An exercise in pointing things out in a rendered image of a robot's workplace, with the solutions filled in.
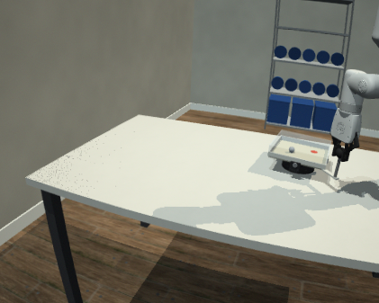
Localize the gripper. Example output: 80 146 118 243
330 108 362 162

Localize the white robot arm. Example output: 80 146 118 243
339 5 379 113

